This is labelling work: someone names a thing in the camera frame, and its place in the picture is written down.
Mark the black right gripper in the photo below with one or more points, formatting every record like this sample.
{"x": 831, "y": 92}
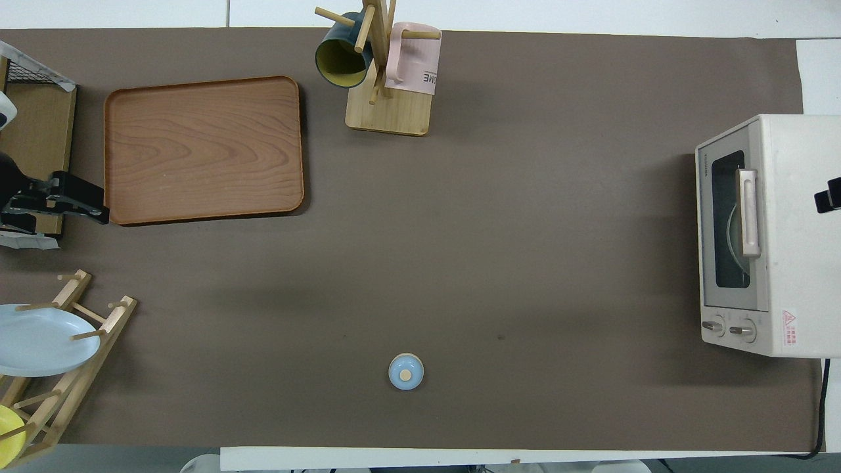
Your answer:
{"x": 831, "y": 200}

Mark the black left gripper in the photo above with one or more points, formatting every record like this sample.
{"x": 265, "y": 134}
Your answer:
{"x": 72, "y": 194}

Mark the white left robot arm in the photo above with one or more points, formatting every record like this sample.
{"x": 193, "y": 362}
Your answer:
{"x": 200, "y": 465}

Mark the white toaster oven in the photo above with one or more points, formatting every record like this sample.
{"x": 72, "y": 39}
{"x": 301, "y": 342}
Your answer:
{"x": 798, "y": 230}

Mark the oven control knob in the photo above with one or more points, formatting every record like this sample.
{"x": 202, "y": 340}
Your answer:
{"x": 713, "y": 326}
{"x": 744, "y": 330}

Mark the white grid-pattern cloth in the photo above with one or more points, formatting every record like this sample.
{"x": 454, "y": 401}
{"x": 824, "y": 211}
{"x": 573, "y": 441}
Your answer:
{"x": 46, "y": 69}
{"x": 26, "y": 242}

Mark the white pitcher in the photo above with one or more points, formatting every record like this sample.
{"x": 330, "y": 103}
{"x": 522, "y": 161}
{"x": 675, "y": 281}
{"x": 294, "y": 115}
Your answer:
{"x": 5, "y": 110}

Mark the light blue plate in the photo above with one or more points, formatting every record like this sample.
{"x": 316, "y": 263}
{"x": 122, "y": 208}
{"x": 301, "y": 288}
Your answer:
{"x": 39, "y": 341}

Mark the wooden plate rack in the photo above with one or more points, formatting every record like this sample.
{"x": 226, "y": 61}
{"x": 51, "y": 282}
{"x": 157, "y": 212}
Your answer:
{"x": 79, "y": 378}

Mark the brown wooden tray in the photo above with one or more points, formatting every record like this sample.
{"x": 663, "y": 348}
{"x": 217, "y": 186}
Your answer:
{"x": 204, "y": 151}

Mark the yellow plate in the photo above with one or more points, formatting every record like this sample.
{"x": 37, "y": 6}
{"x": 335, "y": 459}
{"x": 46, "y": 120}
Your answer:
{"x": 10, "y": 433}

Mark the dark teal mug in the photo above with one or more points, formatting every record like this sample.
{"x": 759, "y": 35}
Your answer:
{"x": 338, "y": 59}

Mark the wooden mug tree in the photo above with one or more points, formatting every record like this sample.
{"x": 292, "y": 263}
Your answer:
{"x": 394, "y": 115}

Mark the brown table mat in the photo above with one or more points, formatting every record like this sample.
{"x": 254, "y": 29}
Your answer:
{"x": 460, "y": 230}

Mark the blue round call bell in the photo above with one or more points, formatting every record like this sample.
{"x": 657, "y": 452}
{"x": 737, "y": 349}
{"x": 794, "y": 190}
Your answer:
{"x": 405, "y": 372}

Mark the pink mug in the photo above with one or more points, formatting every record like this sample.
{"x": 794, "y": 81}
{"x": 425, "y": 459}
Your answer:
{"x": 417, "y": 66}

